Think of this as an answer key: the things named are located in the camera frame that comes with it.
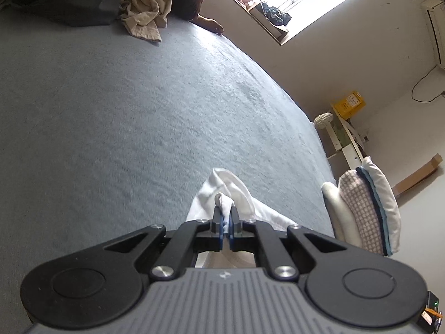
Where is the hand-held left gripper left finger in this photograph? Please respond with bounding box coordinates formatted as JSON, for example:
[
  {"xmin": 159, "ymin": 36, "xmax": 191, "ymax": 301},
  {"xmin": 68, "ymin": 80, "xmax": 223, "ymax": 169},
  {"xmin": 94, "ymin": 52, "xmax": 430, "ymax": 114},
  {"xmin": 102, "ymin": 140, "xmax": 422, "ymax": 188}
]
[{"xmin": 104, "ymin": 206, "xmax": 225, "ymax": 281}]

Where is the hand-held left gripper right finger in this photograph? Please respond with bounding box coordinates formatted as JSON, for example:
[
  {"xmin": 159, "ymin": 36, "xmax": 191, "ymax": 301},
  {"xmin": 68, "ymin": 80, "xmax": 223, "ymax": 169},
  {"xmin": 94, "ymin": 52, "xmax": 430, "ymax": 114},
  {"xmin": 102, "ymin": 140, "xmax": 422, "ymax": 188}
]
[{"xmin": 229, "ymin": 206, "xmax": 348, "ymax": 281}]

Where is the white shirt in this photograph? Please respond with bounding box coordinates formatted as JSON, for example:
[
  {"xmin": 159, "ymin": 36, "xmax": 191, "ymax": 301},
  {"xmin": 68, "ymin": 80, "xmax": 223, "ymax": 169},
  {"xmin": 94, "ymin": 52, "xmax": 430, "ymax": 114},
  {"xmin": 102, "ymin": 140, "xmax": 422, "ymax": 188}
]
[{"xmin": 186, "ymin": 168, "xmax": 296, "ymax": 268}]

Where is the dark clothes pile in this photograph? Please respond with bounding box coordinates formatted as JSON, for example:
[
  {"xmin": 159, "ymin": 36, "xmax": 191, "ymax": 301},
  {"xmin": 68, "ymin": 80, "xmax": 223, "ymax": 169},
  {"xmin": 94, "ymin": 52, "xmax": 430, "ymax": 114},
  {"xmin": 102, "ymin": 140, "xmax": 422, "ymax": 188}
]
[{"xmin": 261, "ymin": 2, "xmax": 292, "ymax": 26}]

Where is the white desk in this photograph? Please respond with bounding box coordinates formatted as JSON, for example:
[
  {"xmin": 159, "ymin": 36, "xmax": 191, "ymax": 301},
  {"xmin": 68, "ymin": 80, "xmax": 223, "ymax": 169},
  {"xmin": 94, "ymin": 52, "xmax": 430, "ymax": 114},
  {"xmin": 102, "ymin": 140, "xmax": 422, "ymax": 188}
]
[{"xmin": 325, "ymin": 111, "xmax": 372, "ymax": 181}]

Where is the cream bedpost finial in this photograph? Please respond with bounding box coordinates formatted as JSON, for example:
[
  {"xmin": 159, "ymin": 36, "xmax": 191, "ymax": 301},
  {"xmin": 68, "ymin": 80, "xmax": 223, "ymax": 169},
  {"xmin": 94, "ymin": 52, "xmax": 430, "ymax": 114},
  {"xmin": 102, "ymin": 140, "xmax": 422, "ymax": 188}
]
[{"xmin": 314, "ymin": 112, "xmax": 334, "ymax": 129}]

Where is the folded light blue garment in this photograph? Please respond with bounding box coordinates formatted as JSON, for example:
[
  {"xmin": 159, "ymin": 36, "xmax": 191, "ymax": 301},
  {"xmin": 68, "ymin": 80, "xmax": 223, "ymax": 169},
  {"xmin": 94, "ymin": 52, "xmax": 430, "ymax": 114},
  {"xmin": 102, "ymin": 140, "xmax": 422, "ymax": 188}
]
[{"xmin": 355, "ymin": 167, "xmax": 393, "ymax": 256}]

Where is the folded white garment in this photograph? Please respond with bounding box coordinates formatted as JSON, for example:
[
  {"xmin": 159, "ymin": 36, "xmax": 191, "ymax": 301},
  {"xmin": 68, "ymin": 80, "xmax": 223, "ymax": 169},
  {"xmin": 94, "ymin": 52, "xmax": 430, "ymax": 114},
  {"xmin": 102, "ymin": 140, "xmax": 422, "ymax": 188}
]
[{"xmin": 362, "ymin": 156, "xmax": 403, "ymax": 253}]

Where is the yellow box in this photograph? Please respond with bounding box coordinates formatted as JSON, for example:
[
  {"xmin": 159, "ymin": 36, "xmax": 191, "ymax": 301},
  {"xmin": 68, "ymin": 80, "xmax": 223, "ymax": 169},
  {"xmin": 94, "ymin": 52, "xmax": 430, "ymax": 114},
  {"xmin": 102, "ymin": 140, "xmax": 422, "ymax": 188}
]
[{"xmin": 330, "ymin": 90, "xmax": 366, "ymax": 122}]

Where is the long flat cardboard box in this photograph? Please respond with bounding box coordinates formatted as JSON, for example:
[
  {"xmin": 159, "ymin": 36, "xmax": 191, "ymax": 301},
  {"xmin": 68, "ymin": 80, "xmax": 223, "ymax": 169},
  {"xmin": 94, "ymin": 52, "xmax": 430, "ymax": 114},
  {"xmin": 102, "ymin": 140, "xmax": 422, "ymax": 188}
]
[{"xmin": 391, "ymin": 154, "xmax": 443, "ymax": 199}]

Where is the crumpled beige garment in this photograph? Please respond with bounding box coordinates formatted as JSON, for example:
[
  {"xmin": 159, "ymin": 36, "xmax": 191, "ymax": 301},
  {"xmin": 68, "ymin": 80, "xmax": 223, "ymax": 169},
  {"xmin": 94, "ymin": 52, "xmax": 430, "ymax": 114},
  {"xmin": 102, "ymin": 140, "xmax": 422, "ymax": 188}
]
[{"xmin": 119, "ymin": 0, "xmax": 172, "ymax": 43}]

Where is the white air conditioner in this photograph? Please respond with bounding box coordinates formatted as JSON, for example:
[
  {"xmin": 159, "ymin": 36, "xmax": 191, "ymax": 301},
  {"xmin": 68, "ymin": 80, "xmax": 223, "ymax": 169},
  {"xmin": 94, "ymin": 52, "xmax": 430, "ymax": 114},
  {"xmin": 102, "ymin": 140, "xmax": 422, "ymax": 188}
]
[{"xmin": 421, "ymin": 0, "xmax": 445, "ymax": 68}]

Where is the black power cable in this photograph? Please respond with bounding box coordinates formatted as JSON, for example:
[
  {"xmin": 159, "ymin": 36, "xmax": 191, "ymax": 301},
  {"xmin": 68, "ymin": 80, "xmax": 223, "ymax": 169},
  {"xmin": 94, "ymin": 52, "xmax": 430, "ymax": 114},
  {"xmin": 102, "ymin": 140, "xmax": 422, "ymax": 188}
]
[{"xmin": 412, "ymin": 64, "xmax": 445, "ymax": 103}]

